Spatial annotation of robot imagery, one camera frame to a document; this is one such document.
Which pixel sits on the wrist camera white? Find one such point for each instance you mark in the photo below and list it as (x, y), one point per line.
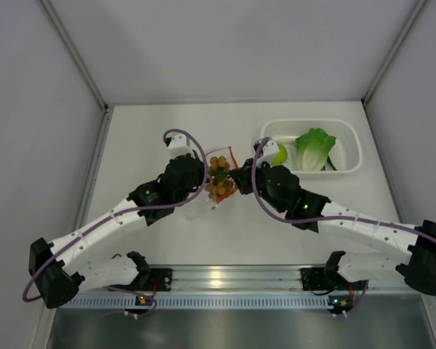
(266, 150)
(177, 144)

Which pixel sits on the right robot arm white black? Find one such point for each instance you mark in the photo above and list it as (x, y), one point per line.
(400, 253)

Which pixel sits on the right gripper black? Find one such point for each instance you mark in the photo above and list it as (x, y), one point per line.
(241, 177)

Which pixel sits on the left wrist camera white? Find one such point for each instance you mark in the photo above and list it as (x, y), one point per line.
(177, 144)

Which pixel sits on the right aluminium frame post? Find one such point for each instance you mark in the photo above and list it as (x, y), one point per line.
(399, 40)

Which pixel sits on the aluminium frame post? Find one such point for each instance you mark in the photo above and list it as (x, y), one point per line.
(66, 40)
(399, 40)

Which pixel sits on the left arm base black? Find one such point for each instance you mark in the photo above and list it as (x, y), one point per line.
(159, 280)

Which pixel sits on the white perforated plastic basket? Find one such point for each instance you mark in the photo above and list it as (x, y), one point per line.
(345, 157)

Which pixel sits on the slotted grey cable duct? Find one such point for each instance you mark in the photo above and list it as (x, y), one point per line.
(211, 301)

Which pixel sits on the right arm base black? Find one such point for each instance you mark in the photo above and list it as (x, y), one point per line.
(313, 279)

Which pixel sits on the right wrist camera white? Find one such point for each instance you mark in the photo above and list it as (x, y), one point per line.
(266, 150)

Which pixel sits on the aluminium mounting rail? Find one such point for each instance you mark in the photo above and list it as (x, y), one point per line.
(219, 279)

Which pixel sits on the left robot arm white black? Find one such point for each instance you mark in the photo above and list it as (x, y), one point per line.
(62, 268)

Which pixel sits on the clear zip bag orange seal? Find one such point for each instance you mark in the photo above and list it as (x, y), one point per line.
(202, 204)

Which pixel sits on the green fake apple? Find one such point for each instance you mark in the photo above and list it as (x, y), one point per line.
(282, 156)

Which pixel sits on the brown fake longan bunch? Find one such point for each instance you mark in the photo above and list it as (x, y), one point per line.
(219, 185)

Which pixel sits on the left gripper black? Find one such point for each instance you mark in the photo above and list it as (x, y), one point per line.
(200, 171)

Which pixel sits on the green fake lettuce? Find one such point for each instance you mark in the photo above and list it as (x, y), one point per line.
(312, 150)

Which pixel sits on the left aluminium frame post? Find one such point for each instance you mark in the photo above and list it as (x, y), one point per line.
(66, 40)

